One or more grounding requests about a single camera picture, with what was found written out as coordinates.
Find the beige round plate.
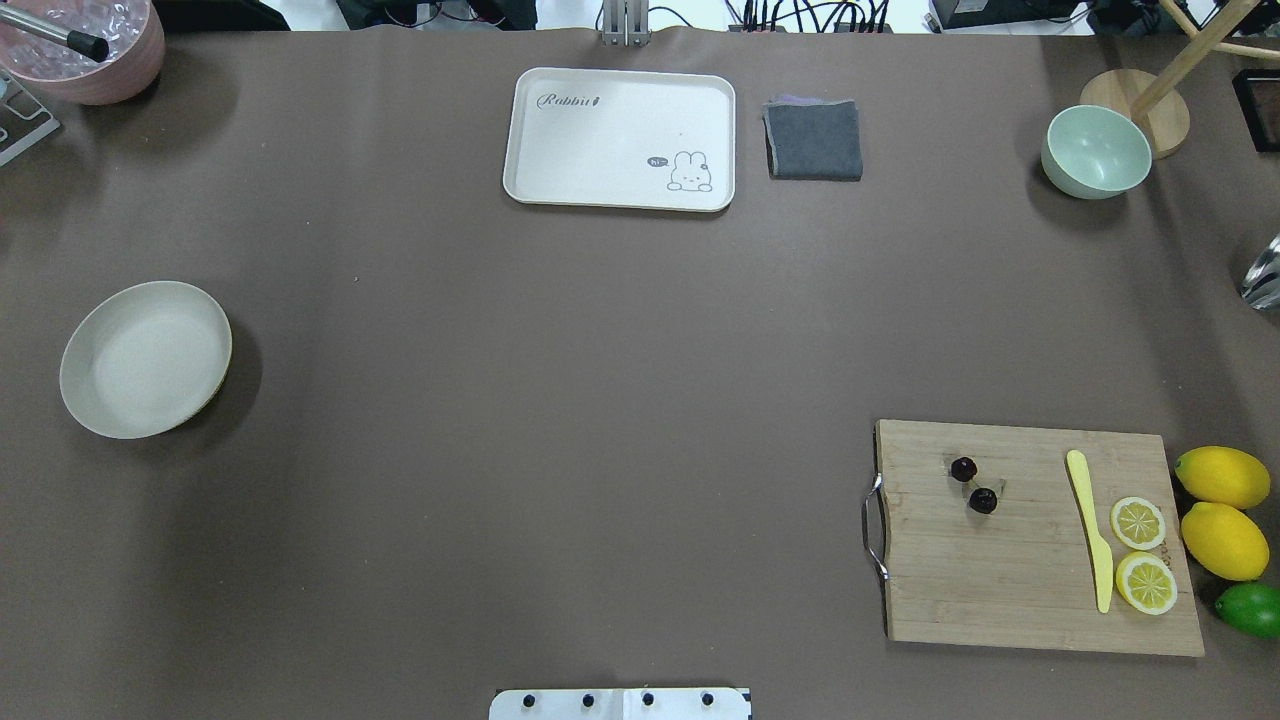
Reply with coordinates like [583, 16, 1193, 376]
[59, 281, 233, 439]

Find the cream rabbit tray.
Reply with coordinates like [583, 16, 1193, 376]
[502, 67, 737, 213]

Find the dark red cherry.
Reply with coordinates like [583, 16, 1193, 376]
[966, 487, 1000, 515]
[948, 456, 978, 483]

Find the dark wooden tray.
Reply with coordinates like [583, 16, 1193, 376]
[1231, 69, 1279, 152]

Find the grey folded cloth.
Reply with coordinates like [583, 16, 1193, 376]
[762, 96, 864, 182]

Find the bamboo cutting board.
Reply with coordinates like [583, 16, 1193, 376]
[865, 419, 1204, 657]

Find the mint green bowl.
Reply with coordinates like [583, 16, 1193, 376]
[1039, 105, 1155, 200]

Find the yellow plastic knife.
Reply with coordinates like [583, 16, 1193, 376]
[1065, 448, 1114, 614]

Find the lemon half slice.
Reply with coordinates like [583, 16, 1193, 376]
[1108, 496, 1167, 551]
[1114, 551, 1178, 616]

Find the wooden mug tree stand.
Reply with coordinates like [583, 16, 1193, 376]
[1079, 1, 1279, 159]

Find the pink bowl with ice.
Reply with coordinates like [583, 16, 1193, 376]
[1, 1, 166, 105]

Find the whole yellow lemon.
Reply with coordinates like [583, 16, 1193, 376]
[1180, 501, 1271, 582]
[1174, 446, 1272, 510]

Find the steel scoop in pink bowl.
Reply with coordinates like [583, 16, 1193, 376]
[1, 3, 110, 61]

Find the white cup rack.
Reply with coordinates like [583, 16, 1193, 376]
[1, 70, 61, 167]

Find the green lime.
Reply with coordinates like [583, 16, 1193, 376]
[1213, 582, 1279, 639]

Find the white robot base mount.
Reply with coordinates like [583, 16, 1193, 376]
[488, 687, 753, 719]

